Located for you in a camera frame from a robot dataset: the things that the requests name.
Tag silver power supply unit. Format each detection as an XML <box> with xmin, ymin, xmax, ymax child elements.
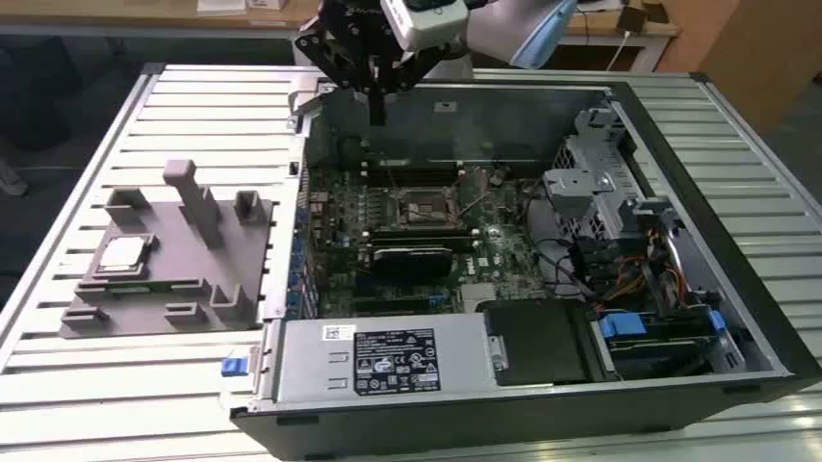
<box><xmin>273</xmin><ymin>315</ymin><xmax>509</xmax><ymax>403</ymax></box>

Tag small black graphics card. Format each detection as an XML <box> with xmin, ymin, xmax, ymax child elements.
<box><xmin>370</xmin><ymin>245</ymin><xmax>455</xmax><ymax>281</ymax></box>

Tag black PC case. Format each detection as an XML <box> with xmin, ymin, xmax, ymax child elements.
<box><xmin>227</xmin><ymin>71</ymin><xmax>822</xmax><ymax>461</ymax></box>

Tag orange power wire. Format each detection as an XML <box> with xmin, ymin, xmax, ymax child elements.
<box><xmin>594</xmin><ymin>256</ymin><xmax>648</xmax><ymax>310</ymax></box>

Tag green motherboard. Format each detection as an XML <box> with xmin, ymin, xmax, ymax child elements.
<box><xmin>298</xmin><ymin>161</ymin><xmax>584</xmax><ymax>320</ymax></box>

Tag yellow power wire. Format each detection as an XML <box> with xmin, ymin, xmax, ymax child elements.
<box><xmin>661</xmin><ymin>267</ymin><xmax>684</xmax><ymax>302</ymax></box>

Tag thin white cable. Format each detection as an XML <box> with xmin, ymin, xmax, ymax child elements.
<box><xmin>606</xmin><ymin>28</ymin><xmax>634</xmax><ymax>73</ymax></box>

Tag black plastic shroud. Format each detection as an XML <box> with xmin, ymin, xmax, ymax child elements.
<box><xmin>481</xmin><ymin>297</ymin><xmax>609</xmax><ymax>389</ymax></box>

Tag black expansion slot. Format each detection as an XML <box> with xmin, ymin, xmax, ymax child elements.
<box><xmin>354</xmin><ymin>296</ymin><xmax>430</xmax><ymax>315</ymax></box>

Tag wooden desk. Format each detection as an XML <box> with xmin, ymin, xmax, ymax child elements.
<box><xmin>0</xmin><ymin>0</ymin><xmax>682</xmax><ymax>73</ymax></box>

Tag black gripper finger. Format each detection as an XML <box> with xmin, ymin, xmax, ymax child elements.
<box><xmin>377</xmin><ymin>43</ymin><xmax>446</xmax><ymax>127</ymax></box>
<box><xmin>293</xmin><ymin>28</ymin><xmax>381</xmax><ymax>127</ymax></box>

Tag hard disk in blue carrier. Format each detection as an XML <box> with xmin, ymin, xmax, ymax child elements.
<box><xmin>594</xmin><ymin>307</ymin><xmax>732</xmax><ymax>381</ymax></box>

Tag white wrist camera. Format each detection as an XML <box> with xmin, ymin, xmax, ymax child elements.
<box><xmin>378</xmin><ymin>0</ymin><xmax>474</xmax><ymax>53</ymax></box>

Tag wire locking lever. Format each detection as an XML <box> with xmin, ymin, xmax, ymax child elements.
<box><xmin>459</xmin><ymin>188</ymin><xmax>510</xmax><ymax>216</ymax></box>

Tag wooden cabinet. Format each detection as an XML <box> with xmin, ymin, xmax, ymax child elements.
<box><xmin>658</xmin><ymin>0</ymin><xmax>822</xmax><ymax>134</ymax></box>

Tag dark brown box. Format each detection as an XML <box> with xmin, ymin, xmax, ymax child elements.
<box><xmin>618</xmin><ymin>7</ymin><xmax>649</xmax><ymax>36</ymax></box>

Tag grey plastic bracket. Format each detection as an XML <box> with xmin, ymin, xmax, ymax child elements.
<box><xmin>620</xmin><ymin>195</ymin><xmax>684</xmax><ymax>237</ymax></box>

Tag silver metal drive cage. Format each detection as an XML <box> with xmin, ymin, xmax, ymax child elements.
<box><xmin>542</xmin><ymin>108</ymin><xmax>650</xmax><ymax>242</ymax></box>

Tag silver chipset heatsink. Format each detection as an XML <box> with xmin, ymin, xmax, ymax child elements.
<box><xmin>462</xmin><ymin>283</ymin><xmax>501</xmax><ymax>309</ymax></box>

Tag black office chair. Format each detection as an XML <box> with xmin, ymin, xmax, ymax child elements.
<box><xmin>0</xmin><ymin>36</ymin><xmax>88</xmax><ymax>150</ymax></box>

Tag silver CPU chip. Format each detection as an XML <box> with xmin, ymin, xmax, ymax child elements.
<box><xmin>95</xmin><ymin>234</ymin><xmax>158</xmax><ymax>271</ymax></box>

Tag CPU socket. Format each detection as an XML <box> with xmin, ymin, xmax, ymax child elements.
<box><xmin>393</xmin><ymin>186</ymin><xmax>465</xmax><ymax>230</ymax></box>

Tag black wire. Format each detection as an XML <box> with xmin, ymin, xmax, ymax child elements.
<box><xmin>524</xmin><ymin>180</ymin><xmax>602</xmax><ymax>302</ymax></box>

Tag grey parts rack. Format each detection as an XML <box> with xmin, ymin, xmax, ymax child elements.
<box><xmin>56</xmin><ymin>158</ymin><xmax>279</xmax><ymax>341</ymax></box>

